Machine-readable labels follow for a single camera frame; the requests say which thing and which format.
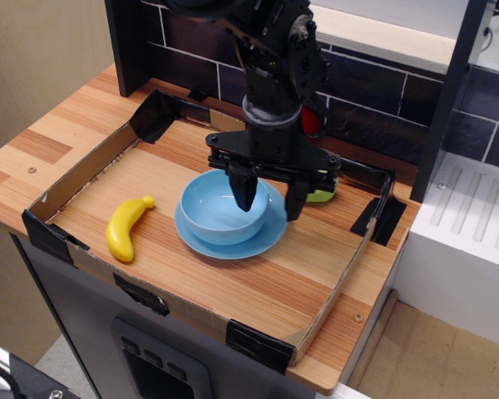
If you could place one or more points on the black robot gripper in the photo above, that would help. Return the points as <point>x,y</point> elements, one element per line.
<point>272,146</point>

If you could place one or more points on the light blue bowl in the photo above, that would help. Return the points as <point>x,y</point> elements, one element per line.
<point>209,210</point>

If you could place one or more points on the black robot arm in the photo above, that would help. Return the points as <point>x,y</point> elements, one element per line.
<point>284,69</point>

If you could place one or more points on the light blue plate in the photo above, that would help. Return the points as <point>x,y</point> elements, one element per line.
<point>275,224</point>

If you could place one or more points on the green toy lettuce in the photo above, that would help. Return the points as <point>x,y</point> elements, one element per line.
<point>321,196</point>

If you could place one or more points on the red white toy cheese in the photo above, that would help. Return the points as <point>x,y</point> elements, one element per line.
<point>312,125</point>

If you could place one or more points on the taped cardboard tray border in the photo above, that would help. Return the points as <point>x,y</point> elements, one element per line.
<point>299,308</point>

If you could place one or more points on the yellow toy banana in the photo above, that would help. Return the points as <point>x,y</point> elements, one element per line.
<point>118,230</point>

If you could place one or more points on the white toy sink unit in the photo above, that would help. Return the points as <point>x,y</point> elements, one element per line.
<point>449,268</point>

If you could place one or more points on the grey toy oven front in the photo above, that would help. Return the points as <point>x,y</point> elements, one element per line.
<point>157,369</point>

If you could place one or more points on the black device lower left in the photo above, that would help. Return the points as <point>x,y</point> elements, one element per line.
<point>18,379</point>

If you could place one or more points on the dark left shelf post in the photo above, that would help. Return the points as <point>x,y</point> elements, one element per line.
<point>135,29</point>

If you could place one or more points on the dark shelf post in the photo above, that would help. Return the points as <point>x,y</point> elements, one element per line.
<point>465,54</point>
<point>135,29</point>

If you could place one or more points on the dark right shelf post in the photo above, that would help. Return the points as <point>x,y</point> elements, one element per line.
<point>465,54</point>

